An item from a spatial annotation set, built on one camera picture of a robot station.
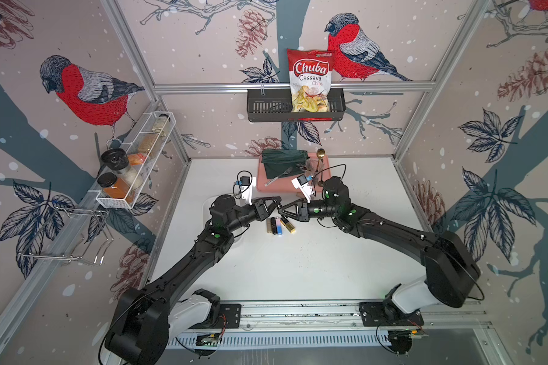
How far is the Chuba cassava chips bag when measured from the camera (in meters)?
0.83

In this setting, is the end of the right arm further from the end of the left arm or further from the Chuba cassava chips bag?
the Chuba cassava chips bag

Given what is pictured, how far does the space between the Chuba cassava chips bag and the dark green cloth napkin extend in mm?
345

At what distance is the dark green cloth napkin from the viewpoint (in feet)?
3.81
